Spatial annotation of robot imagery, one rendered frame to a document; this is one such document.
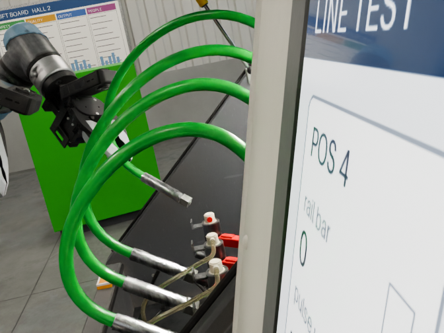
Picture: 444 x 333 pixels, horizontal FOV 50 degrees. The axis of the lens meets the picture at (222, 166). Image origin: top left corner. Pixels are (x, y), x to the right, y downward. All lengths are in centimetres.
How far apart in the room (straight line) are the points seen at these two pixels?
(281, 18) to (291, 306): 13
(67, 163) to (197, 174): 304
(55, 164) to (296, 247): 389
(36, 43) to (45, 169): 310
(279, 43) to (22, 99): 51
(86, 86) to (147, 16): 631
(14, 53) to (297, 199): 87
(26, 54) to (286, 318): 85
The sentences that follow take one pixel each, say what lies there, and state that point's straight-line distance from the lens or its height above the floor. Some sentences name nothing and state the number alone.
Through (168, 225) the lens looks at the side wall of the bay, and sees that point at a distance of 107.
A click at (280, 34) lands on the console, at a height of 139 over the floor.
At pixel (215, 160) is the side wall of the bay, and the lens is 102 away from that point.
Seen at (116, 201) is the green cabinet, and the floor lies 21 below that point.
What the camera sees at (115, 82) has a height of 135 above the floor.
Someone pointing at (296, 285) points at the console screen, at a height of 131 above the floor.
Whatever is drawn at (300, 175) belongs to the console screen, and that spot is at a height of 135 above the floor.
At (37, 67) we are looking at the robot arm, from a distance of 95.
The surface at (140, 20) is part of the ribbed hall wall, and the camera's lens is 715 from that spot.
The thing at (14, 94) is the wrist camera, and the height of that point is 137.
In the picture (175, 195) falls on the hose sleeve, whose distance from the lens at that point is 82.
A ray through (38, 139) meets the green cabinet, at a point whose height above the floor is 86.
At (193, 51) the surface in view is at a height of 138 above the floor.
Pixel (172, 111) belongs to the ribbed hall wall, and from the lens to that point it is 718.
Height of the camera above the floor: 140
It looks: 16 degrees down
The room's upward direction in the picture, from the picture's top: 11 degrees counter-clockwise
